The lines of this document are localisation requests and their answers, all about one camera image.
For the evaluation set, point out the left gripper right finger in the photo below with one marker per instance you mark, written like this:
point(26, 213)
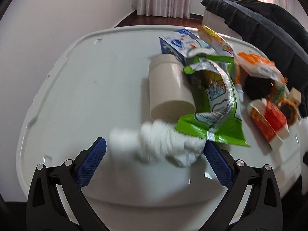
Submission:
point(252, 200)

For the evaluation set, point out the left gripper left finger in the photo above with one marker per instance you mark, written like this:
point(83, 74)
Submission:
point(55, 199)

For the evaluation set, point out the red paper snack box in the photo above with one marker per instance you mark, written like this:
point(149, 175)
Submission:
point(270, 121)

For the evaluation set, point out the green snack wrapper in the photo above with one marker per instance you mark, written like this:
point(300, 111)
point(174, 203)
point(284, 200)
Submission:
point(217, 117)

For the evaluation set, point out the small wooden cube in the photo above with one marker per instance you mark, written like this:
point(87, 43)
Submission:
point(295, 96)

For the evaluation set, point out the black sock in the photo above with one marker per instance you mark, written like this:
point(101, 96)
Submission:
point(257, 88)

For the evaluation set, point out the white tissue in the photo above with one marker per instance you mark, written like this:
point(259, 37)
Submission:
point(154, 142)

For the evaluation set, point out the orange yellow candy bag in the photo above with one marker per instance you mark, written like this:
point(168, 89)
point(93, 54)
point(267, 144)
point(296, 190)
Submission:
point(214, 40)

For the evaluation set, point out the orange toy dinosaur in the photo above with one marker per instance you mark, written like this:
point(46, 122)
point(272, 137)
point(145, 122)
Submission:
point(287, 107)

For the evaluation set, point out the white storage box lid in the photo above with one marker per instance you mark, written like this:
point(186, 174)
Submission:
point(98, 84)

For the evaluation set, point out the beige plastic cup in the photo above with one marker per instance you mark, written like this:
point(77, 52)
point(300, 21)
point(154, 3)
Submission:
point(170, 95)

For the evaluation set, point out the orange white snack bag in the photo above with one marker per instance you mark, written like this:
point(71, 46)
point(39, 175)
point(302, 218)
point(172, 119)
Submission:
point(260, 67)

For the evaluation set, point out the blue white milk carton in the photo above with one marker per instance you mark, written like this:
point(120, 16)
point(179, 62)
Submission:
point(184, 45)

